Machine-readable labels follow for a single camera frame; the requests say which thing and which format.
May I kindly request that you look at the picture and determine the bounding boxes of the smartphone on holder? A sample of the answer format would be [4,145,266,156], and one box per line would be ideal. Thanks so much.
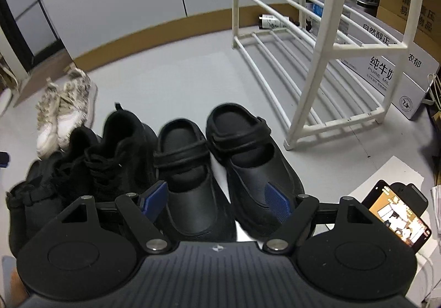
[362,180,432,252]

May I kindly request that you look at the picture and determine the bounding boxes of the white shoe rack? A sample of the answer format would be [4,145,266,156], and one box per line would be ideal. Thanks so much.
[232,0,422,151]

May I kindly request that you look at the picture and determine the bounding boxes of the black clog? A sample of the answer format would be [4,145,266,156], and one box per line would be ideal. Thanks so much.
[154,118,237,242]
[206,103,304,240]

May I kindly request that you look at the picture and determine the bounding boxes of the white milk carton box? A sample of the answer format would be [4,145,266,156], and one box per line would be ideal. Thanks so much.
[342,16,440,120]

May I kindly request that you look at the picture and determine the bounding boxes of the white sneaker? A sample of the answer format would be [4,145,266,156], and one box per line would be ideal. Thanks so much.
[57,65,98,150]
[36,78,61,159]

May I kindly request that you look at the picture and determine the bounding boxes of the black fleece shoe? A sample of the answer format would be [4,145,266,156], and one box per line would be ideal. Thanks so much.
[54,103,158,207]

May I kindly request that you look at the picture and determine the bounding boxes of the black strapped shoe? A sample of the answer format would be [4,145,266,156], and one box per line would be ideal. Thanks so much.
[6,151,65,256]

